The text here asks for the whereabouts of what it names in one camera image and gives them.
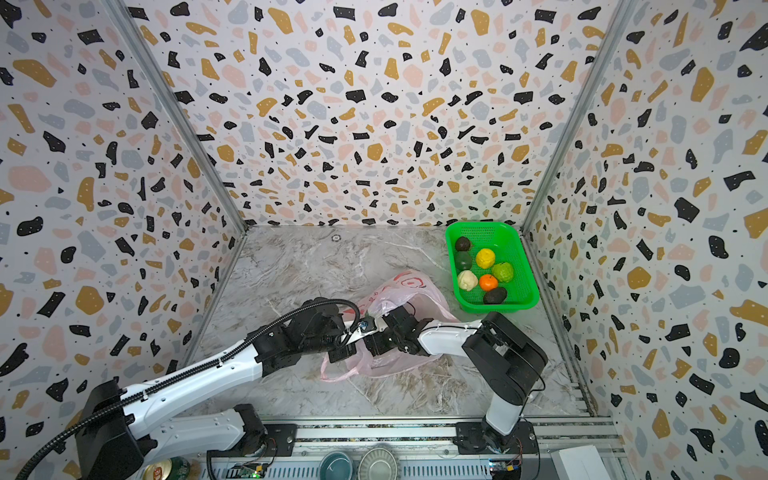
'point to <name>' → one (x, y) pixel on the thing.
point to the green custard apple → (503, 272)
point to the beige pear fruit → (467, 280)
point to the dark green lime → (463, 260)
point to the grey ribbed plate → (378, 463)
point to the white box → (580, 463)
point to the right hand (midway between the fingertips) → (364, 336)
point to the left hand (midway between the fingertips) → (363, 328)
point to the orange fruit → (488, 282)
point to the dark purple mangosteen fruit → (462, 244)
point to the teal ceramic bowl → (335, 466)
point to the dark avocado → (496, 295)
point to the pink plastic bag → (411, 290)
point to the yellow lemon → (485, 258)
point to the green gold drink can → (170, 468)
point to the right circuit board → (505, 469)
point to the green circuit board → (249, 470)
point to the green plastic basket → (492, 266)
